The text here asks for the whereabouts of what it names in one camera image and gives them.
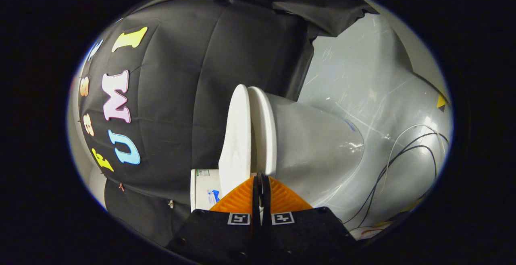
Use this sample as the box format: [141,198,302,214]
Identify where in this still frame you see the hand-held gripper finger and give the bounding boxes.
[166,176,261,265]
[260,176,358,265]

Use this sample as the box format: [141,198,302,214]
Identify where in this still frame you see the white toilet lid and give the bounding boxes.
[218,84,253,198]

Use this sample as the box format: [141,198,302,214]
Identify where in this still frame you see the white toilet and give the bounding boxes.
[190,86,366,213]

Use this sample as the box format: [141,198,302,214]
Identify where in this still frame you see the black backdrop cloth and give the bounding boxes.
[77,0,380,248]

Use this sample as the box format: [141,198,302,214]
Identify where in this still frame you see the white floor cable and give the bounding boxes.
[377,124,449,195]

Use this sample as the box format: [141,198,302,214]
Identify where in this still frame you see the black floor cable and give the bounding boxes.
[342,131,450,230]

